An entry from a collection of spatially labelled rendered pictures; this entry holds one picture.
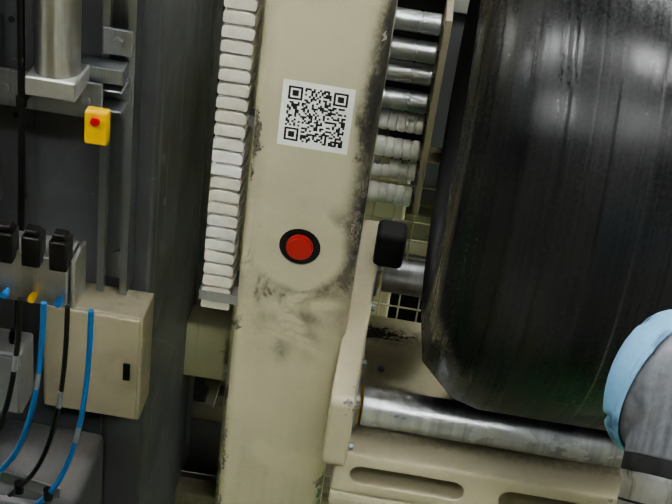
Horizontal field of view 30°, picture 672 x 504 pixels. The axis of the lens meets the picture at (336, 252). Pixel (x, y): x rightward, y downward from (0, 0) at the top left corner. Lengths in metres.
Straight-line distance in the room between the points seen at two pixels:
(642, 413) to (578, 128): 0.29
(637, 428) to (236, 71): 0.59
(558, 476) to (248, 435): 0.38
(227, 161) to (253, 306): 0.18
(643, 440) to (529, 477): 0.51
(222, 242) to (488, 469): 0.39
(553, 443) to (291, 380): 0.31
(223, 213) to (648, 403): 0.61
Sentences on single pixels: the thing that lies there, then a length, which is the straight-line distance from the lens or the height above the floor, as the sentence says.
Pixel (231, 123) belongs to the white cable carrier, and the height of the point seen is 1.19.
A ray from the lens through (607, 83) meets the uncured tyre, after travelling 1.13.
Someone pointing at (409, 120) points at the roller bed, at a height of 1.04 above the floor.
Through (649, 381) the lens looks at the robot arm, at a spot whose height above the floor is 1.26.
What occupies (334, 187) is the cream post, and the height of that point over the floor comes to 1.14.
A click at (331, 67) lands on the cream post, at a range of 1.28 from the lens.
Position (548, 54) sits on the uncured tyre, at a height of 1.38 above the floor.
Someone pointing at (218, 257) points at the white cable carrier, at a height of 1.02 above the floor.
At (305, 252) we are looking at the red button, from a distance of 1.38.
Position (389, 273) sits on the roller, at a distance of 1.64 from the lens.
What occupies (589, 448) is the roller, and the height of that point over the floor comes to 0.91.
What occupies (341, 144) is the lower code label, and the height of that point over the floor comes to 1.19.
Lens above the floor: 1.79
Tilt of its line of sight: 32 degrees down
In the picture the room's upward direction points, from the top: 8 degrees clockwise
